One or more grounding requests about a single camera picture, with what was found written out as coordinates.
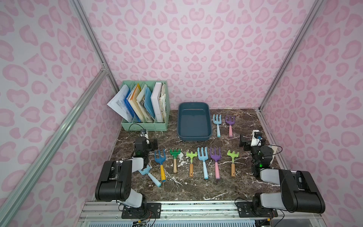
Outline blue folder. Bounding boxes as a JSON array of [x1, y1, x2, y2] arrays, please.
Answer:
[[124, 90, 140, 123]]

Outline teal rake mint handle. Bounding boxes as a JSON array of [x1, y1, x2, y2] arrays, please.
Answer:
[[139, 165, 161, 187]]

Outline white paper sheets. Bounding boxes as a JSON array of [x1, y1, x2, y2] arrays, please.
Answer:
[[107, 85, 133, 123]]

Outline blue rake yellow handle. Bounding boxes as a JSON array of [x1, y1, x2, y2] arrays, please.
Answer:
[[154, 150, 166, 182]]

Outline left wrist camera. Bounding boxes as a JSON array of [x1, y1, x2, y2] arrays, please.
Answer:
[[140, 129, 149, 139]]

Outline green file organizer crate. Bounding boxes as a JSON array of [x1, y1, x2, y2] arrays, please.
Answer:
[[120, 80, 170, 131]]

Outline aluminium front rail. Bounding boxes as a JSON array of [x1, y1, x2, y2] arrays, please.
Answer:
[[76, 200, 326, 227]]

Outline light blue rake mint handle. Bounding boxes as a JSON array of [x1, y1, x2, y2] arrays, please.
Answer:
[[197, 147, 209, 180]]

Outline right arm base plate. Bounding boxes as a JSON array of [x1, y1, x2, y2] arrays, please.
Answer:
[[235, 201, 278, 219]]

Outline grey blue stapler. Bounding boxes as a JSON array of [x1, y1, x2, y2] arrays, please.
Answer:
[[270, 145, 280, 154]]

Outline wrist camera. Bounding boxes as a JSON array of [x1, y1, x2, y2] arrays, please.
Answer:
[[251, 130, 266, 147], [140, 129, 149, 139]]

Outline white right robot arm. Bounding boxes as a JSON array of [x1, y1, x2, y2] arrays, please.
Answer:
[[239, 130, 326, 216]]

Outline white thick book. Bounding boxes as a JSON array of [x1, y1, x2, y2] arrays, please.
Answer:
[[151, 82, 164, 123]]

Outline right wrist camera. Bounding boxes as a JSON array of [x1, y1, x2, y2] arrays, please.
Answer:
[[251, 130, 266, 147]]

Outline orange book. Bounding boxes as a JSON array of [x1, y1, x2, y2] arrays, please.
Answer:
[[127, 83, 145, 123]]

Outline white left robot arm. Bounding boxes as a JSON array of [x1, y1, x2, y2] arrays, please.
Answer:
[[95, 136, 161, 209]]

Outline purple rake pink handle small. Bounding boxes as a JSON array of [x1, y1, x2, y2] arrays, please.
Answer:
[[225, 115, 235, 138]]

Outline teal book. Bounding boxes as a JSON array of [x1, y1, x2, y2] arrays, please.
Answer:
[[136, 84, 156, 123]]

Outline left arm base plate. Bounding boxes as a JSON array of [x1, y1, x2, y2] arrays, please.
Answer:
[[121, 202, 162, 219]]

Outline dark green rake wooden handle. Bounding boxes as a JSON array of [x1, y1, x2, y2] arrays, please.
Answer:
[[170, 148, 181, 173]]

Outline dark teal storage box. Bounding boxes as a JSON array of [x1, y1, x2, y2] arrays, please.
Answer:
[[177, 102, 212, 141]]

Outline lime rake orange handle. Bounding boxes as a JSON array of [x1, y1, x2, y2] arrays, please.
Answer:
[[186, 151, 198, 178]]

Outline light blue rake white handle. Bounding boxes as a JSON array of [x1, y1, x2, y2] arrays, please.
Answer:
[[213, 114, 222, 138]]

